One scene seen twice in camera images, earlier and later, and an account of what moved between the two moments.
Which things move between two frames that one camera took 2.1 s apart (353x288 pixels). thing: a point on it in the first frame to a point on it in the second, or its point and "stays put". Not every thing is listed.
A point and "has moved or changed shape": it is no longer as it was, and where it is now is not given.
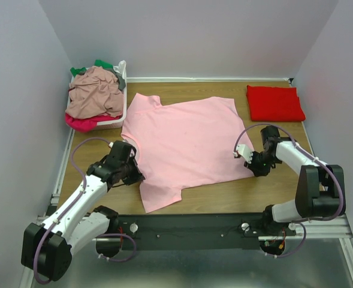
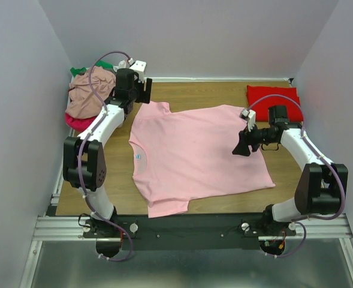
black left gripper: [137, 176] to [145, 96]
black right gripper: [258, 171] to [246, 137]
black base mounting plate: [195, 231] stays put
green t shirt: [98, 63] stays put
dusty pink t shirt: [94, 93] stays put
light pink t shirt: [183, 144] has moved or changed shape
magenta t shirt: [85, 125] stays put
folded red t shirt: [274, 104] stays put
